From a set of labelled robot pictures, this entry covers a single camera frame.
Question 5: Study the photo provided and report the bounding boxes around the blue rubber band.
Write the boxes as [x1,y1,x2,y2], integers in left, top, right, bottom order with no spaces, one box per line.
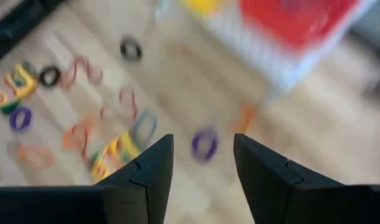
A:
[130,108,159,147]

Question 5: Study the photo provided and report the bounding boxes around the purple coil hair tie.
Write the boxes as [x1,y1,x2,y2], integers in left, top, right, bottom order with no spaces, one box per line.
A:
[8,105,34,132]
[191,126,219,163]

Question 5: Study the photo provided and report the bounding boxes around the black aluminium frame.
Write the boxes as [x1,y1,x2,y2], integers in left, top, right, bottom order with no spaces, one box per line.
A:
[0,0,68,67]

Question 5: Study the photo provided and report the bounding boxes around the red plastic basket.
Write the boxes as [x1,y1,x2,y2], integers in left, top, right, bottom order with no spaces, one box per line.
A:
[239,0,364,53]

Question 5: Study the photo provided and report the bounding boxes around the white perforated metal shelf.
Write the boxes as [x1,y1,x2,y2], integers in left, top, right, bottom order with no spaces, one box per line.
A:
[154,0,379,91]

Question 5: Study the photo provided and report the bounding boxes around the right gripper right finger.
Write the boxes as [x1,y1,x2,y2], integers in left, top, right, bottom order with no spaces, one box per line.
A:
[233,133,380,224]

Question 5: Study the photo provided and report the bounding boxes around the yellow plastic basket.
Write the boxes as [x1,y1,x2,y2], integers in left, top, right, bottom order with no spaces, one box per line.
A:
[180,0,230,16]

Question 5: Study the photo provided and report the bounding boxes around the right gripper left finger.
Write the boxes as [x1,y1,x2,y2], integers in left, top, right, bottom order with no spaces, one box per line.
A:
[0,133,174,224]

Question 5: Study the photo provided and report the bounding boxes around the yellow Crayola crayon box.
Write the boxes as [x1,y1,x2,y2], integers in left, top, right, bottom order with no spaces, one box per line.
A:
[0,61,39,115]
[90,129,141,184]

